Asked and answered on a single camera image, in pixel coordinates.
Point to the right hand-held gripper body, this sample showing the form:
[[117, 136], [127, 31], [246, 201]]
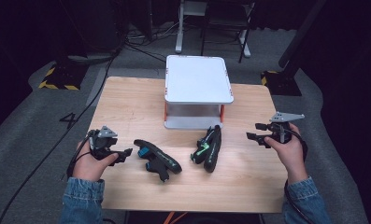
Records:
[[282, 128]]

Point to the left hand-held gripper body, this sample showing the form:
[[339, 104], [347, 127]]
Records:
[[102, 140]]

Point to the person's right hand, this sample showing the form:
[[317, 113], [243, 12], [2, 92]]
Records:
[[288, 157]]

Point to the person's left hand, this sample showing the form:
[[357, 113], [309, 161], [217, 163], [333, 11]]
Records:
[[88, 166]]

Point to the black yellow-striped stand base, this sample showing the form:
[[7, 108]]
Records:
[[282, 84], [64, 76]]

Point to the white two-tier shelf rack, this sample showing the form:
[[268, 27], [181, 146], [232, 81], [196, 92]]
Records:
[[196, 80]]

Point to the black slanted stand pole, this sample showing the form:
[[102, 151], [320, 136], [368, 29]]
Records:
[[301, 34]]

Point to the black chair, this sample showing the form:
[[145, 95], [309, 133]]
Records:
[[226, 21]]

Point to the white desk frame legs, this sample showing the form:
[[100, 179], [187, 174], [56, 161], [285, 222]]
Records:
[[180, 31]]

